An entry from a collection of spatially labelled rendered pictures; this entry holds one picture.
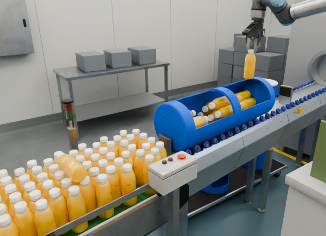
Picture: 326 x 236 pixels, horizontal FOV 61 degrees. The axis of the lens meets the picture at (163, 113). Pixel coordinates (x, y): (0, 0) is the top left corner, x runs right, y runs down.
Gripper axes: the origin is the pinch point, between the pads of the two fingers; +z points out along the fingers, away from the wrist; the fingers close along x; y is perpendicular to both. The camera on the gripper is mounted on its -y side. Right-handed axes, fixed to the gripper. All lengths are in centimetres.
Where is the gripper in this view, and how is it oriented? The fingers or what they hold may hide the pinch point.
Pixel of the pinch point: (251, 50)
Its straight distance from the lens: 194.9
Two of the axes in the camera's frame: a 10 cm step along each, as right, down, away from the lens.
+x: -6.5, -2.8, 7.0
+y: 7.6, -2.2, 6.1
